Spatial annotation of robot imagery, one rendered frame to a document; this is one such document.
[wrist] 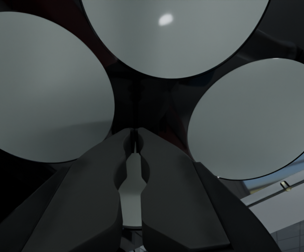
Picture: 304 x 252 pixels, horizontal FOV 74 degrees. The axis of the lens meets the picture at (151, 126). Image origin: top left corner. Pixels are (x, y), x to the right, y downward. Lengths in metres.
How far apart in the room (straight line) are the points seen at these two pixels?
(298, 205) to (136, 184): 0.30
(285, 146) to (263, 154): 0.02
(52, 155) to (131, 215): 0.09
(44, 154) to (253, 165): 0.16
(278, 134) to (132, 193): 0.13
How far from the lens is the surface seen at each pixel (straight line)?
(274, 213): 0.41
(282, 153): 0.19
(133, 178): 0.17
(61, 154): 0.17
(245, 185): 0.20
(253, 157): 0.18
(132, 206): 0.20
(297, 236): 2.46
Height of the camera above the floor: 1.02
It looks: 60 degrees down
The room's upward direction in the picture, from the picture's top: 174 degrees clockwise
